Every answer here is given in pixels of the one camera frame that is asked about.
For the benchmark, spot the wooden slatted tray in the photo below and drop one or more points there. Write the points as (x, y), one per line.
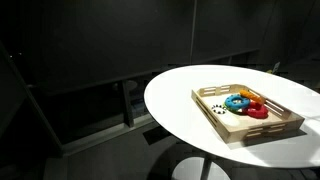
(235, 129)

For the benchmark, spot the small yellow background object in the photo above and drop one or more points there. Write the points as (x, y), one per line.
(275, 67)

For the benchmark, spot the white table pedestal base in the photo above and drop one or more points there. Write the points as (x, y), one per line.
(186, 170)

